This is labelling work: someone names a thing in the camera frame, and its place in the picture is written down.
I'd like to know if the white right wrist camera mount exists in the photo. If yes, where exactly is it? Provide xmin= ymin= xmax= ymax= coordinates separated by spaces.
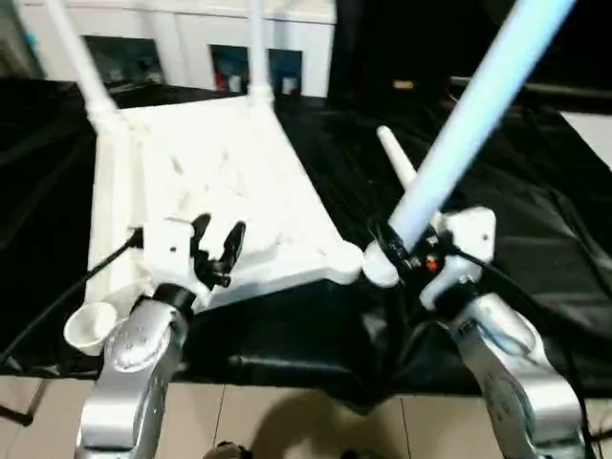
xmin=419 ymin=206 xmax=498 ymax=311

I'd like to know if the white plastic table top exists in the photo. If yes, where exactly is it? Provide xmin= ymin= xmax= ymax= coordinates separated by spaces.
xmin=63 ymin=89 xmax=368 ymax=359

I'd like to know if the grey window curtain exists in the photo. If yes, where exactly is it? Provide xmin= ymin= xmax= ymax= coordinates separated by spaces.
xmin=0 ymin=0 xmax=33 ymax=77

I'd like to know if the dark robot left foot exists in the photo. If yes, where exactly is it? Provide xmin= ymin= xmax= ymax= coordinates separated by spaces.
xmin=208 ymin=441 xmax=251 ymax=459

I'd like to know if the black work mat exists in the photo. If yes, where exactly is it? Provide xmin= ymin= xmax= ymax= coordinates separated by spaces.
xmin=0 ymin=76 xmax=612 ymax=398

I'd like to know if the white flat board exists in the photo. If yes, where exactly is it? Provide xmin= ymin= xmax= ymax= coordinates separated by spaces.
xmin=557 ymin=110 xmax=612 ymax=172

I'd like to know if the white display cabinet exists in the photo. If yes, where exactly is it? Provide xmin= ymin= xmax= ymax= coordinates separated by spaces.
xmin=18 ymin=0 xmax=337 ymax=100

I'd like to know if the white plastic table leg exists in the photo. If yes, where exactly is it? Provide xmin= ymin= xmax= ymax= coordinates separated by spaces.
xmin=376 ymin=124 xmax=421 ymax=192
xmin=361 ymin=0 xmax=580 ymax=289
xmin=247 ymin=0 xmax=279 ymax=110
xmin=44 ymin=0 xmax=126 ymax=126

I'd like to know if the black left wrist camera cable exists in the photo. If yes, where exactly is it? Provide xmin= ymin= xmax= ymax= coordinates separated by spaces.
xmin=0 ymin=227 xmax=145 ymax=361

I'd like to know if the black metal table frame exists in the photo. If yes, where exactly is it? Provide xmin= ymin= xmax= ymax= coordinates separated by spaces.
xmin=0 ymin=376 xmax=45 ymax=430

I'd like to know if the black cabinet with gold label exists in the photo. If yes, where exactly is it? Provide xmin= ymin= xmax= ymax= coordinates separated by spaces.
xmin=329 ymin=0 xmax=612 ymax=98

